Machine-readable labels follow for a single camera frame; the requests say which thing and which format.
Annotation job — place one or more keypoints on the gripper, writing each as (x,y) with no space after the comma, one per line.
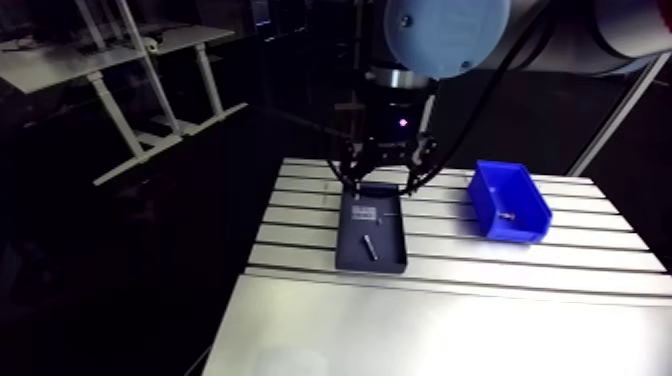
(391,113)

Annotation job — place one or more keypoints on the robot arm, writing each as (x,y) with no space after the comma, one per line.
(446,31)

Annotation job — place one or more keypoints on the dark blue-grey tray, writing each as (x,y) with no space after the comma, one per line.
(370,246)

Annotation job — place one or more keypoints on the steel bolt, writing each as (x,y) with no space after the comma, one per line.
(370,248)

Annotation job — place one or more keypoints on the blue bin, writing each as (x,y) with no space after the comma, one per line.
(517,220)

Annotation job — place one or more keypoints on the white desk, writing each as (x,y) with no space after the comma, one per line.
(189,36)
(63,65)

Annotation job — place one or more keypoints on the grey metal post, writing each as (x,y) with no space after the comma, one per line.
(614,115)

